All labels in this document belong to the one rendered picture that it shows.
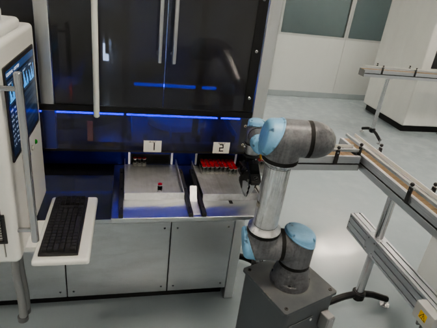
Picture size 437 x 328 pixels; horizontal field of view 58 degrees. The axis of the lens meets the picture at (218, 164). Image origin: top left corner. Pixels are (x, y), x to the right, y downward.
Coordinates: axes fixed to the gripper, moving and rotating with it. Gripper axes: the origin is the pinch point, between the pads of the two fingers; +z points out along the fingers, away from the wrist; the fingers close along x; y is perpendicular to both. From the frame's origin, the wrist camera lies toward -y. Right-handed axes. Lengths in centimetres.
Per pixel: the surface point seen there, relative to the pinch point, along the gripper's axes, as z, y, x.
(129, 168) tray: 3, 31, 52
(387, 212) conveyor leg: 19, 12, -87
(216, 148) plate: -10.5, 28.1, 9.7
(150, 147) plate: -10, 28, 42
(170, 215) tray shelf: 3.6, -9.9, 35.1
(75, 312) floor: 91, 26, 80
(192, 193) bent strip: 0.5, 2.2, 24.3
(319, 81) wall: 60, 489, -278
